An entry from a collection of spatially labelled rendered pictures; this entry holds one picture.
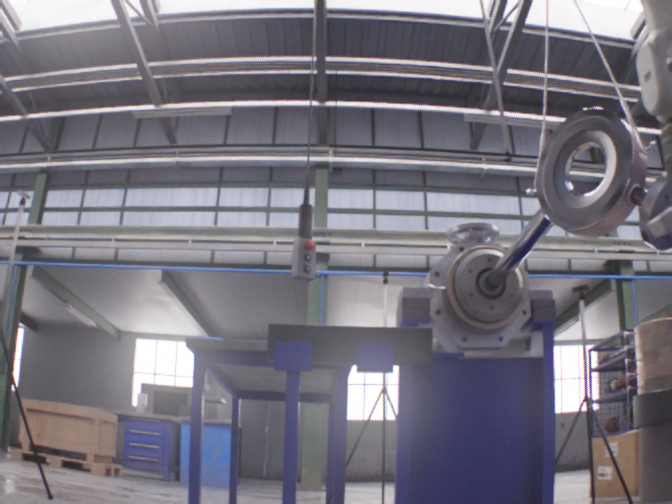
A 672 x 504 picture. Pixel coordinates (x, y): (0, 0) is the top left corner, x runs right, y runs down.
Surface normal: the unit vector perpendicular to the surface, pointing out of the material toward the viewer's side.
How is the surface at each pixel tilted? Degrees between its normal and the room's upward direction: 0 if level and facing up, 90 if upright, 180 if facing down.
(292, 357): 90
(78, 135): 90
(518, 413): 90
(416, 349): 90
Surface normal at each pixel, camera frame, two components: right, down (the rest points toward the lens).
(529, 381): 0.00, -0.33
